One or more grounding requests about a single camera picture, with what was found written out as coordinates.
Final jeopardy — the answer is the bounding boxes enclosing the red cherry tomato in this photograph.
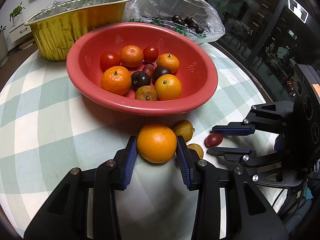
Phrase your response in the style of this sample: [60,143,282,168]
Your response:
[143,46,159,63]
[100,51,121,72]

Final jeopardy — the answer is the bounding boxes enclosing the white lit sign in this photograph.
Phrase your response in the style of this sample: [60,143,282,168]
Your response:
[287,0,309,24]

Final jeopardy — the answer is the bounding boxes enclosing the pile of dark cherries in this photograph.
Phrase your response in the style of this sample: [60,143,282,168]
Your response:
[156,14,208,34]

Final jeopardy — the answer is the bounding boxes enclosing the red plastic bowl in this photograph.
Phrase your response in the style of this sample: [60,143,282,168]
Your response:
[66,22,218,117]

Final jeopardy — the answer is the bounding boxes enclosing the green white checkered tablecloth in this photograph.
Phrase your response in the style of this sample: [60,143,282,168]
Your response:
[0,39,283,240]

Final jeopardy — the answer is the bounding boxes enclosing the dark glass window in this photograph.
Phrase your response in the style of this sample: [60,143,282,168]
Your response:
[202,0,320,102]

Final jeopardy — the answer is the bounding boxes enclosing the person's right forearm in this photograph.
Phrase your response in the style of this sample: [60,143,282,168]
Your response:
[279,180,320,235]

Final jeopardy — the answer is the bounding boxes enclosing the red grape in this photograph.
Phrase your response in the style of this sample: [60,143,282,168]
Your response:
[204,133,223,147]
[142,64,155,77]

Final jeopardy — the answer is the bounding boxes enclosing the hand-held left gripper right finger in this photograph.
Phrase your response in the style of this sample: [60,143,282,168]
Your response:
[176,135,289,240]

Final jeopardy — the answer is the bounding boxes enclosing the small orange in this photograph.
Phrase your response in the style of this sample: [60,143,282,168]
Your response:
[100,66,132,96]
[156,53,180,73]
[154,74,182,101]
[136,123,177,164]
[119,45,144,68]

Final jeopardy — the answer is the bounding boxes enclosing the small plant in white pot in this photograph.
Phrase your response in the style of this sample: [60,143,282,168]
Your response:
[9,2,26,26]

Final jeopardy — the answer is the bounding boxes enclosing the gold foil tray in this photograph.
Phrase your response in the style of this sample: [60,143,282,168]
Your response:
[24,0,132,62]

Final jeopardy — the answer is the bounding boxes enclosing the white low cabinet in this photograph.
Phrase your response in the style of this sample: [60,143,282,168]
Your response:
[9,22,34,48]

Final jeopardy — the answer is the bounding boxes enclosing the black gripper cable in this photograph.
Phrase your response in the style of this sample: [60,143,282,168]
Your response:
[271,187,288,208]

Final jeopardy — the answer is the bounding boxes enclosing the dark purple plum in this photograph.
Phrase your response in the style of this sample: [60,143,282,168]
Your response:
[152,66,172,82]

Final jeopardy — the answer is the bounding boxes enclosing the clear plastic bag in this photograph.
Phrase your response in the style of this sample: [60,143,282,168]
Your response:
[122,0,225,46]

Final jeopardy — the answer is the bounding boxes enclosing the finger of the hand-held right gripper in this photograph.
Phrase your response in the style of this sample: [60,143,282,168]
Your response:
[212,101,294,136]
[207,146,305,188]

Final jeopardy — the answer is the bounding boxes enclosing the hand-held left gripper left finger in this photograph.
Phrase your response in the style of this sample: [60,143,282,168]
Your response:
[24,135,138,240]

